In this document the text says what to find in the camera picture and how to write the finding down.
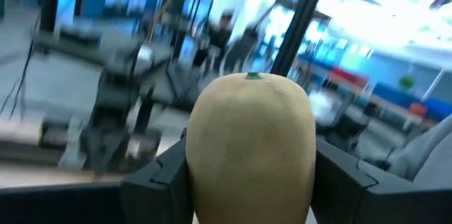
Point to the grey padded chair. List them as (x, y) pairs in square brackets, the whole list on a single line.
[(427, 153)]

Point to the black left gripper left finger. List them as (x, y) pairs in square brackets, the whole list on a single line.
[(152, 199)]

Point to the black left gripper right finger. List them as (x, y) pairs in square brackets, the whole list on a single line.
[(353, 199)]

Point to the person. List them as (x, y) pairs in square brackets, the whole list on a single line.
[(220, 38)]

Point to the tan toy kiwi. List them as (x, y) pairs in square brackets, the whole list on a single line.
[(250, 146)]

